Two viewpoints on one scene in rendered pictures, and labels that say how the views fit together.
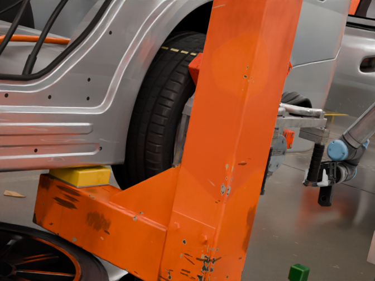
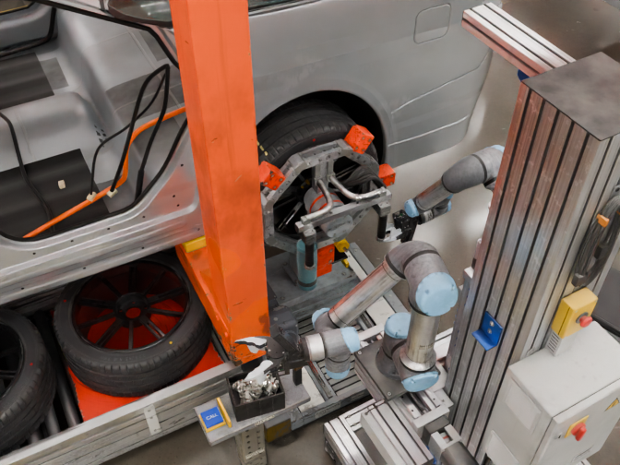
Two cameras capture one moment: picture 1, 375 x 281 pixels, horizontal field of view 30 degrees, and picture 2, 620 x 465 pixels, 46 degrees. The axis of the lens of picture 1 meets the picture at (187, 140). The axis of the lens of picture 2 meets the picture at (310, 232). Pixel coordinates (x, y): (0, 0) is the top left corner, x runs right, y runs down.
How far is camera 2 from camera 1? 2.07 m
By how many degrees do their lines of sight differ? 42
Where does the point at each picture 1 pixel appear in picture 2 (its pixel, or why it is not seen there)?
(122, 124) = not seen: hidden behind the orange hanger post
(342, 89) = not seen: outside the picture
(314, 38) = (436, 69)
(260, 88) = (235, 268)
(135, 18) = not seen: hidden behind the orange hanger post
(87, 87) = (174, 200)
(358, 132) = (423, 203)
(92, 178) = (199, 244)
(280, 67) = (254, 250)
